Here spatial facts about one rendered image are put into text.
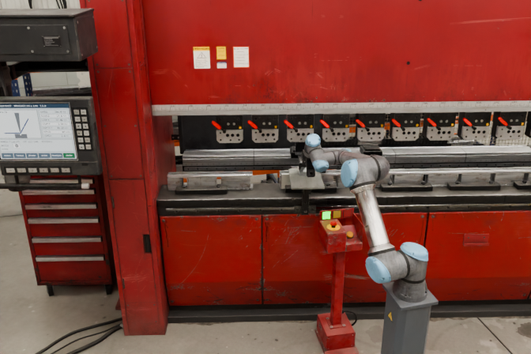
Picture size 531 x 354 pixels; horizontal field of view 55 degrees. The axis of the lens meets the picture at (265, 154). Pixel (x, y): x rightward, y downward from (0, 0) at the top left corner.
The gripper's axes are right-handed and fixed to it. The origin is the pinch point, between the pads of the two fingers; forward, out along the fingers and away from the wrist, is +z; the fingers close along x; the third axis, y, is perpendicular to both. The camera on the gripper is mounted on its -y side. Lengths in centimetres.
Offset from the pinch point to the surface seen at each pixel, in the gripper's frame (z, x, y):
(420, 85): -35, -62, 34
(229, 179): 10.5, 44.4, 1.6
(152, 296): 46, 91, -57
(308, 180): -5.6, 0.2, -7.7
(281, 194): 9.5, 14.4, -9.3
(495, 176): 8, -113, -2
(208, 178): 10, 57, 2
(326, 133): -13.9, -11.3, 17.7
